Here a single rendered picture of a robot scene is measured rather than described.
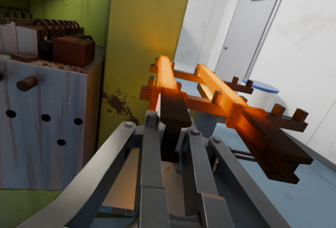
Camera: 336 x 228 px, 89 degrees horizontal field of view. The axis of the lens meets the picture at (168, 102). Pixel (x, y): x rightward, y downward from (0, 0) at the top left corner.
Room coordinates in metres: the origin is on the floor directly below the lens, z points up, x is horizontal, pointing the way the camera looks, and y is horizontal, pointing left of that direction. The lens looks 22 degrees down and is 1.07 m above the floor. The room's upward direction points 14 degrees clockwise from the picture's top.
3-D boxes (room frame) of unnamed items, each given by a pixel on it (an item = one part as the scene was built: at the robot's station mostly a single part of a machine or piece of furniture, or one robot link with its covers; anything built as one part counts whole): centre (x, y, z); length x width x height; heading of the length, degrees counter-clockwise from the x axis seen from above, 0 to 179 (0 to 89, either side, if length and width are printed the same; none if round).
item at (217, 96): (0.40, -0.09, 0.98); 0.23 x 0.06 x 0.02; 6
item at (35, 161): (0.66, 0.48, 0.69); 0.56 x 0.38 x 0.45; 14
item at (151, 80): (0.39, 0.02, 0.98); 0.23 x 0.06 x 0.02; 6
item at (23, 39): (0.63, 0.53, 0.96); 0.42 x 0.20 x 0.09; 14
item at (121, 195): (0.40, -0.09, 0.71); 0.40 x 0.30 x 0.02; 96
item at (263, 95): (2.67, -1.31, 0.33); 0.56 x 0.54 x 0.66; 23
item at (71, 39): (0.53, 0.32, 0.95); 0.12 x 0.09 x 0.07; 14
